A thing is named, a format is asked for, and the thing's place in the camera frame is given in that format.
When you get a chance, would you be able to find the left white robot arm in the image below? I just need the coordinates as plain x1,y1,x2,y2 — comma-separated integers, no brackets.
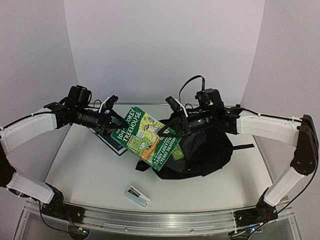
0,85,128,218

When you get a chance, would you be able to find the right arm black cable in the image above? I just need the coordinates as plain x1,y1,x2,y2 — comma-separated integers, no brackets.
274,119,320,218

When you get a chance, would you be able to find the dark blue hardcover book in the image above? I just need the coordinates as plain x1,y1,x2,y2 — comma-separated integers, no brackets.
96,134,127,156

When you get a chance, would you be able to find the black student backpack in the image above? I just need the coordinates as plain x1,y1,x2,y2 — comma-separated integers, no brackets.
135,127,254,180

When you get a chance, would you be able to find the white stapler box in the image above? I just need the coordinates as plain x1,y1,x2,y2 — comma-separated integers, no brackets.
124,185,151,208

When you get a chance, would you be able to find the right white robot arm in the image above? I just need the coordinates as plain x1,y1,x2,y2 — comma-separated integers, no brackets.
158,95,319,226

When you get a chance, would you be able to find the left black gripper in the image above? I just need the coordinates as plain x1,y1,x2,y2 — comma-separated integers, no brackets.
74,106,129,137

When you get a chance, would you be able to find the aluminium mounting rail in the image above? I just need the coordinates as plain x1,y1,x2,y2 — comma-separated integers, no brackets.
23,192,295,235

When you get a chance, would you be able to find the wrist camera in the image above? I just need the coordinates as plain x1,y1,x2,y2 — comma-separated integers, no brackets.
195,88,225,110
44,102,66,112

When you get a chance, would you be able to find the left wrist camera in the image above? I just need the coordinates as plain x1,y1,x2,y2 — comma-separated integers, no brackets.
44,102,66,112

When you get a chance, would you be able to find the green paperback book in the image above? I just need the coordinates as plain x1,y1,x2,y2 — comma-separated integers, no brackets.
111,106,181,171
172,144,185,161

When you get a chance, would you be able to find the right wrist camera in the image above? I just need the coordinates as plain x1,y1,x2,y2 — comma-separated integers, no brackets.
195,88,225,110

